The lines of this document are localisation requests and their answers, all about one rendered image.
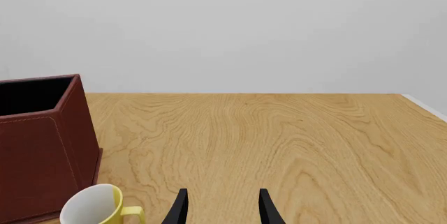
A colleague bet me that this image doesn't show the red-brown desk caddy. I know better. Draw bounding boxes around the red-brown desk caddy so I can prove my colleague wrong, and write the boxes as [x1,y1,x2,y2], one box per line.
[0,73,104,224]

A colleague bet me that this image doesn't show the yellow mug white inside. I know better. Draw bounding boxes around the yellow mug white inside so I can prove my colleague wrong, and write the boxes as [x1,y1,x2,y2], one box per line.
[59,183,147,224]

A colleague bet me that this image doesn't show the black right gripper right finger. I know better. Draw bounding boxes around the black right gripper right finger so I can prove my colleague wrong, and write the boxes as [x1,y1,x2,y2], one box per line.
[258,188,286,224]

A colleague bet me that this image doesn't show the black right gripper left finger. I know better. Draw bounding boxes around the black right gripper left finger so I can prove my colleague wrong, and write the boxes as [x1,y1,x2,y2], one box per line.
[161,188,189,224]

